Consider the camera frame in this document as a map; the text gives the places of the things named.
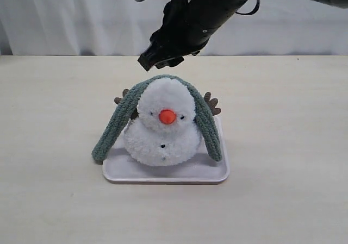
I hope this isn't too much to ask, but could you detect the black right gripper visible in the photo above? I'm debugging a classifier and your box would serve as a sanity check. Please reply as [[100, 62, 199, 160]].
[[138, 0, 248, 72]]

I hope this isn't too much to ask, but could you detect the green knitted scarf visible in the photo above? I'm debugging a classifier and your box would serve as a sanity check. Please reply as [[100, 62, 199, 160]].
[[91, 74, 222, 165]]

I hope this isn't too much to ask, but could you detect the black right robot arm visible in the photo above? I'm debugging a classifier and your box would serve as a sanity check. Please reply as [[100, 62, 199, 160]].
[[135, 0, 347, 71]]

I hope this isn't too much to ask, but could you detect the white plush snowman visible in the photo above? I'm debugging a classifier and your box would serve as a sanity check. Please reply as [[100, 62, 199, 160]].
[[113, 74, 221, 166]]

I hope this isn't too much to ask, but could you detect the white rectangular plastic tray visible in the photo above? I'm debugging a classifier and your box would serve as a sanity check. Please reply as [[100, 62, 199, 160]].
[[102, 116, 230, 184]]

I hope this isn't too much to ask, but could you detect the white backdrop curtain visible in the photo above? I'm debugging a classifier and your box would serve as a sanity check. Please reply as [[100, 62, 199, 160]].
[[1, 0, 347, 55]]

